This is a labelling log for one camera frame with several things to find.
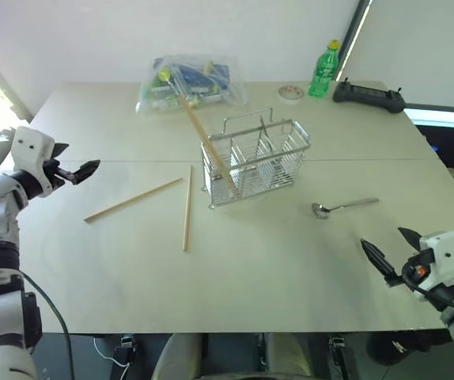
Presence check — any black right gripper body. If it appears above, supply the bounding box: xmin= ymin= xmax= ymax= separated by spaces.
xmin=384 ymin=249 xmax=436 ymax=292

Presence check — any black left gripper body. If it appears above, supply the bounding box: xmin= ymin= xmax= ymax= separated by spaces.
xmin=42 ymin=158 xmax=72 ymax=194

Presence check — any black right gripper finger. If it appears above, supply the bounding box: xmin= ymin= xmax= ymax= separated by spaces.
xmin=397 ymin=226 xmax=422 ymax=252
xmin=360 ymin=238 xmax=396 ymax=279

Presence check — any wooden chopstick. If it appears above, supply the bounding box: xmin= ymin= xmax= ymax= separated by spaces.
xmin=84 ymin=177 xmax=184 ymax=224
xmin=176 ymin=92 xmax=239 ymax=196
xmin=181 ymin=165 xmax=194 ymax=253

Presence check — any silver metal spoon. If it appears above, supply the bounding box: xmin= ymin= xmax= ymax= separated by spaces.
xmin=311 ymin=196 xmax=380 ymax=220

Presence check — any black rounded object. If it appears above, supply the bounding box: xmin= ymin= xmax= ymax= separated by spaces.
xmin=366 ymin=328 xmax=452 ymax=367

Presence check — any black table clamp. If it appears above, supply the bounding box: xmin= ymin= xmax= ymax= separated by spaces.
xmin=328 ymin=334 xmax=347 ymax=359
xmin=113 ymin=334 xmax=138 ymax=364

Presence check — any beige rounded leg cover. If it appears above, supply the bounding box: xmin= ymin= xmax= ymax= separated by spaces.
xmin=267 ymin=332 xmax=320 ymax=380
xmin=150 ymin=332 xmax=205 ymax=380

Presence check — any blue package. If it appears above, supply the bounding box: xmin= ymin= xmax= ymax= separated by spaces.
xmin=174 ymin=62 xmax=231 ymax=91

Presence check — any black remote controller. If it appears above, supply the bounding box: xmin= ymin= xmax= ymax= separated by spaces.
xmin=332 ymin=76 xmax=407 ymax=115

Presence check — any clear plastic bag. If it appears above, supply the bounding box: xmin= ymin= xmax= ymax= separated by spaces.
xmin=135 ymin=52 xmax=250 ymax=116

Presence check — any white round tape roll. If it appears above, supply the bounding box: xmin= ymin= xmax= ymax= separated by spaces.
xmin=277 ymin=84 xmax=305 ymax=105

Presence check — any green plastic bottle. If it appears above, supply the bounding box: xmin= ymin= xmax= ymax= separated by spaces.
xmin=308 ymin=39 xmax=341 ymax=98

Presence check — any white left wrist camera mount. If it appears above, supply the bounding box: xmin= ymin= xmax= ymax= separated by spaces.
xmin=10 ymin=126 xmax=56 ymax=199

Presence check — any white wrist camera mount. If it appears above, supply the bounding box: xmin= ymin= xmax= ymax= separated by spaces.
xmin=418 ymin=230 xmax=454 ymax=288
xmin=10 ymin=126 xmax=56 ymax=199

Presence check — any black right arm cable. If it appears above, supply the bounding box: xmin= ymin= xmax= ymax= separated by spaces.
xmin=402 ymin=264 xmax=454 ymax=318

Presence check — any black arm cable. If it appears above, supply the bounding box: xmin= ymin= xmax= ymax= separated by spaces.
xmin=402 ymin=264 xmax=454 ymax=318
xmin=17 ymin=272 xmax=72 ymax=380

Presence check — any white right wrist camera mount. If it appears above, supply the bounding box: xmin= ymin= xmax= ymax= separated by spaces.
xmin=418 ymin=230 xmax=454 ymax=288

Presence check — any metal wire cutlery basket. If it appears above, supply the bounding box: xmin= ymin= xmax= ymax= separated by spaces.
xmin=200 ymin=107 xmax=312 ymax=210

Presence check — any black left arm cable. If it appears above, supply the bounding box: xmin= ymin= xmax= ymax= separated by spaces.
xmin=17 ymin=272 xmax=72 ymax=380

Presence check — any white thin cable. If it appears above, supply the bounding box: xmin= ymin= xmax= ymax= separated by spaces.
xmin=93 ymin=336 xmax=131 ymax=380

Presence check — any black window frame strip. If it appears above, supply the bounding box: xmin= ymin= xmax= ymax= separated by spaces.
xmin=336 ymin=0 xmax=374 ymax=83

